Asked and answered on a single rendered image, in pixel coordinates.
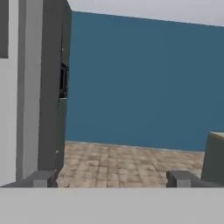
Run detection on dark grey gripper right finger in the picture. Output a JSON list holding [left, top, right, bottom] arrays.
[[165, 170, 224, 188]]

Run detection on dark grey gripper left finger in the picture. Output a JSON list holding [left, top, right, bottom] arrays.
[[2, 170, 59, 188]]

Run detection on grey-green dining counter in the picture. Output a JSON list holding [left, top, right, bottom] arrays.
[[200, 130, 224, 186]]

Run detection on dark grey-green cabinet run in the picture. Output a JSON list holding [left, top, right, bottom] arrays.
[[55, 0, 73, 170]]

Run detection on black wall oven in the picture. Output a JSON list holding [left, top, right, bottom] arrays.
[[59, 61, 70, 100]]

